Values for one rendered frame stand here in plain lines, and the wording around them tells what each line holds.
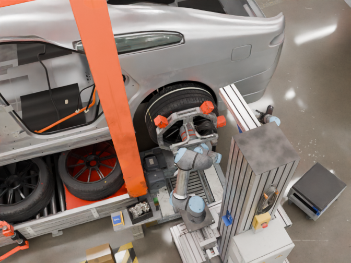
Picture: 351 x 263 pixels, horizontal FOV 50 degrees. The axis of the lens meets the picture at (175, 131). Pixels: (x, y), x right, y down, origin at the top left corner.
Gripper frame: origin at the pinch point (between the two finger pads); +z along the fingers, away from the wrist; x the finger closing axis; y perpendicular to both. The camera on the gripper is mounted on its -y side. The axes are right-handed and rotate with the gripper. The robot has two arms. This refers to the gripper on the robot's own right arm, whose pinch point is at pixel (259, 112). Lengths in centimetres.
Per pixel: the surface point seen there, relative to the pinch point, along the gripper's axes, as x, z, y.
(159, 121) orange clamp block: -69, 6, 49
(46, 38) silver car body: -171, -23, 35
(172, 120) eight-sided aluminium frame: -60, 7, 43
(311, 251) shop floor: 120, 3, 84
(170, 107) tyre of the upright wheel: -66, 10, 34
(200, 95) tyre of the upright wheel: -47, 16, 13
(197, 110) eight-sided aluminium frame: -46, 8, 25
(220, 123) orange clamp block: -17.2, 22.4, 24.9
